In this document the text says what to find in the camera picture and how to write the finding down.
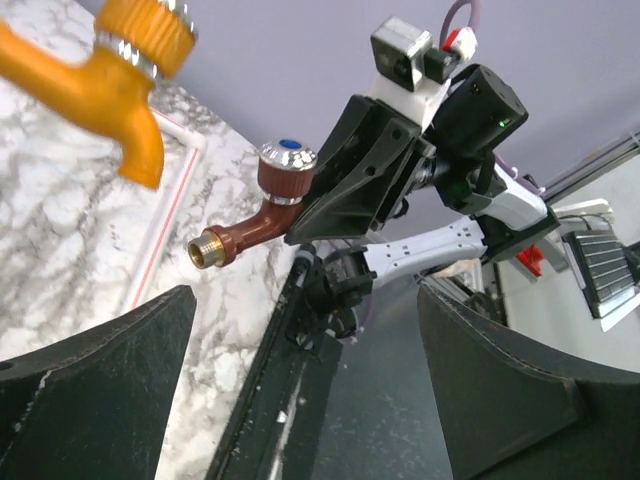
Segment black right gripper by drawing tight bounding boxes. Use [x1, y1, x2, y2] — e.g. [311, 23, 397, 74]
[285, 64, 529, 245]

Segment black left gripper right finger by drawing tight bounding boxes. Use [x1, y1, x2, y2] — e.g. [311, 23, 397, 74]
[418, 286, 639, 479]

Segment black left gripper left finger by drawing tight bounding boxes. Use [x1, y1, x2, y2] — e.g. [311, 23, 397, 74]
[1, 285, 196, 480]

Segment brown water faucet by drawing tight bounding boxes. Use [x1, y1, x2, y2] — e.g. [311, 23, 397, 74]
[187, 139, 317, 269]

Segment white PVC pipe frame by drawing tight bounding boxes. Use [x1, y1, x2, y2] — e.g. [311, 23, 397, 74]
[117, 109, 208, 315]

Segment orange water faucet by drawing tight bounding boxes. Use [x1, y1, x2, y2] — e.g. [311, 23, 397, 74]
[1, 0, 198, 190]

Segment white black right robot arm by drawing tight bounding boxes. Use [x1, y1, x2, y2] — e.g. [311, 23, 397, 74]
[285, 64, 557, 347]

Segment black keyboard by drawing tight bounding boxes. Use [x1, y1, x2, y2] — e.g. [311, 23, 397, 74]
[562, 229, 639, 320]

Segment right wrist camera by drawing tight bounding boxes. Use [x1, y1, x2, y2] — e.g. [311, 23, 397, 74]
[368, 17, 478, 128]

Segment black table edge rail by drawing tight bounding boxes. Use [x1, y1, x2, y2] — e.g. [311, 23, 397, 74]
[206, 245, 342, 480]

